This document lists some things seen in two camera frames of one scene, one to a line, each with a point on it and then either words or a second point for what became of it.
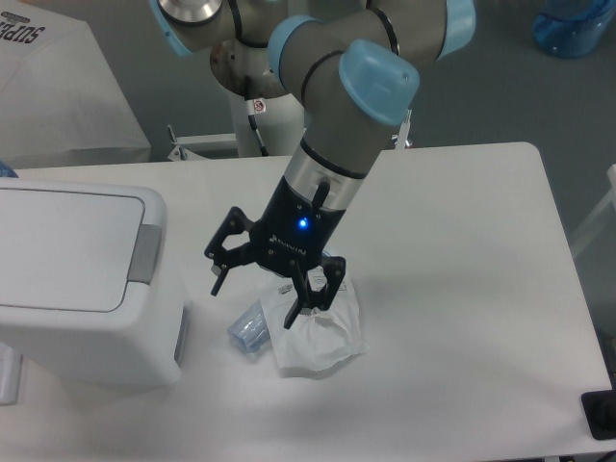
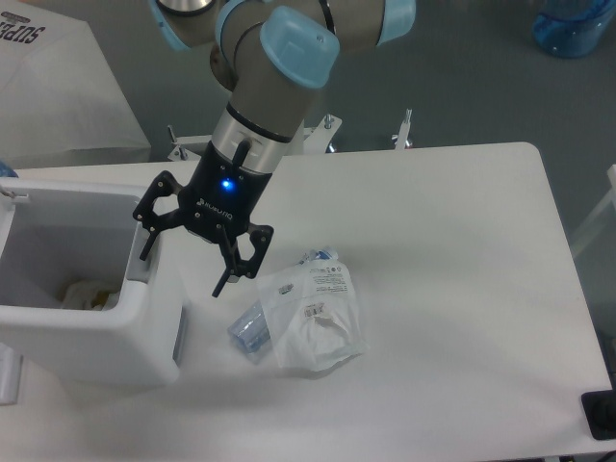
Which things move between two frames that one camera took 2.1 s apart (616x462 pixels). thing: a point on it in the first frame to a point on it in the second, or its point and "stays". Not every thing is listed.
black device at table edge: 600,412 stays
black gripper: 292,233 to 220,199
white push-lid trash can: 90,295 stays
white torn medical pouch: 317,338 stays
